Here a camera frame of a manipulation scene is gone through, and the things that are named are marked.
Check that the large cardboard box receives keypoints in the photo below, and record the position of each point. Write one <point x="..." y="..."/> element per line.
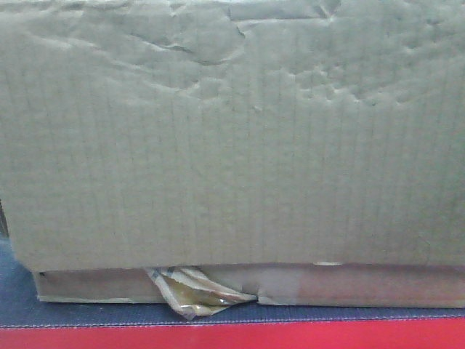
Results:
<point x="162" y="133"/>

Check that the crumpled yellowish packing tape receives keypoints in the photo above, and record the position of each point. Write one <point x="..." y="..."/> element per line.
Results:
<point x="191" y="293"/>

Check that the lower flat cardboard box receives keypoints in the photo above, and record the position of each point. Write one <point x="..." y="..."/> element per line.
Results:
<point x="398" y="286"/>

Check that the red base panel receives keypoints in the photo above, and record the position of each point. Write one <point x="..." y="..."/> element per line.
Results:
<point x="424" y="333"/>

